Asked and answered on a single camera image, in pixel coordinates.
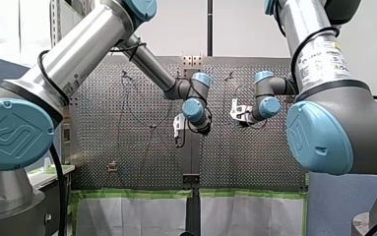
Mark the connector holder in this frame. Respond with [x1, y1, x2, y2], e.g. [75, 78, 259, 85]
[106, 159, 119, 174]

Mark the side table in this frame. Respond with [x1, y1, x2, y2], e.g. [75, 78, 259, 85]
[27, 156, 77, 236]

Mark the slotted metal upright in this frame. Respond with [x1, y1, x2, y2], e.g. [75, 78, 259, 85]
[50, 0, 63, 48]

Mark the metal post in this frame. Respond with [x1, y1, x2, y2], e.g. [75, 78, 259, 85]
[118, 70, 134, 109]
[223, 71, 237, 99]
[145, 123, 158, 159]

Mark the black pole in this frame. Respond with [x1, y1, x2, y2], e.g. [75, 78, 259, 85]
[207, 0, 215, 57]

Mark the grey board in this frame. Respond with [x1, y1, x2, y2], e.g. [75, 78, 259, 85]
[307, 171, 377, 236]

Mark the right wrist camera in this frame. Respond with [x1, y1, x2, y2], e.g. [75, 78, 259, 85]
[229, 97, 255, 125]

